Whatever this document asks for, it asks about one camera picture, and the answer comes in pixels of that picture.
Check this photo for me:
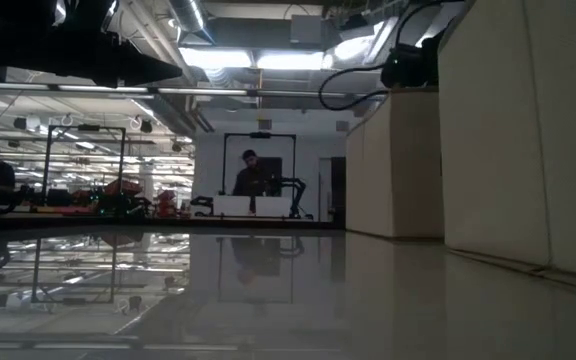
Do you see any black monitor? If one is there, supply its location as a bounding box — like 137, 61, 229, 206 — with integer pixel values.
258, 156, 284, 197

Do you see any black table frame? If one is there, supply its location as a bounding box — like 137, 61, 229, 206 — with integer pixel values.
0, 212, 347, 232

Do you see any black frame stand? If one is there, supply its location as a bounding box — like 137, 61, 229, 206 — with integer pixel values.
222, 131, 298, 219
41, 123, 128, 207

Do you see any dark door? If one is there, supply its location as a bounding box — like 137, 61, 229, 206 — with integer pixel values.
330, 156, 348, 225

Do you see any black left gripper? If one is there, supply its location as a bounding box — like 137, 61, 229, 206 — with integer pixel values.
32, 0, 185, 90

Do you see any white box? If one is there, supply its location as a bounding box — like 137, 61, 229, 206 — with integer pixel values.
212, 194, 252, 218
255, 195, 293, 218

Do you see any red equipment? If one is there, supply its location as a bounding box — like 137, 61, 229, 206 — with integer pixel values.
102, 178, 145, 201
156, 188, 180, 217

